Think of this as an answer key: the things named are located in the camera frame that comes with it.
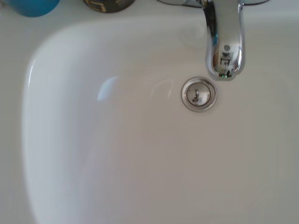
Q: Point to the white sink countertop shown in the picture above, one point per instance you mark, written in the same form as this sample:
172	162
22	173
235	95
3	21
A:
140	151

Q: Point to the chrome drain stopper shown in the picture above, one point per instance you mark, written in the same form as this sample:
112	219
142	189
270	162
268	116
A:
198	94

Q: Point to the blue cup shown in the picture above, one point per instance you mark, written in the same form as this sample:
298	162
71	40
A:
32	7

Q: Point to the dark round jar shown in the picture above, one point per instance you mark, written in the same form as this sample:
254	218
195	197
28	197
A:
109	4

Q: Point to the chrome faucet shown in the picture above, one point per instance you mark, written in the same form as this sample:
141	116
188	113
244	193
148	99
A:
224	35

